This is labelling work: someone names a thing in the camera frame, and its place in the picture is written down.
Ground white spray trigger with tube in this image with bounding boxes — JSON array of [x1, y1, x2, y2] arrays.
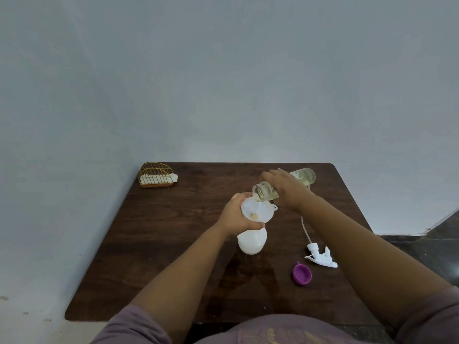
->
[[300, 215, 339, 269]]

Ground person's right forearm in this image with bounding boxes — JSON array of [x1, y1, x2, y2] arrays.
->
[[301, 196, 452, 330]]

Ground white plastic spray bottle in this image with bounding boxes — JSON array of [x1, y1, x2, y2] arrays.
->
[[237, 227, 268, 256]]

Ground purple bottle cap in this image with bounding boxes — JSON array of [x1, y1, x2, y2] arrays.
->
[[293, 261, 313, 285]]

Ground person's right hand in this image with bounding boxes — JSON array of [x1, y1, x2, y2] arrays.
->
[[259, 169, 316, 212]]

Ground person's left forearm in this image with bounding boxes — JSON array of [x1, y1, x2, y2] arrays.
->
[[129, 225, 234, 344]]

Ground clear plastic bottle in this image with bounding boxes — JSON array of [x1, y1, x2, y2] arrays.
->
[[252, 168, 317, 203]]

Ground gold wire napkin holder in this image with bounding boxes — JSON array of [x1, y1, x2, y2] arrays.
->
[[139, 162, 179, 189]]

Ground white folded napkins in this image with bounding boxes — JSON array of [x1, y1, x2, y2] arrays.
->
[[140, 173, 179, 185]]

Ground person's mauve shirt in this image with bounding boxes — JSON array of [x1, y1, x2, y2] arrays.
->
[[89, 286, 459, 344]]

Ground white plastic funnel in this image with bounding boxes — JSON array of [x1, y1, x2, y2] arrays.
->
[[240, 196, 279, 223]]

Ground person's left hand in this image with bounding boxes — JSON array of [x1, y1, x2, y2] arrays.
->
[[217, 192, 266, 237]]

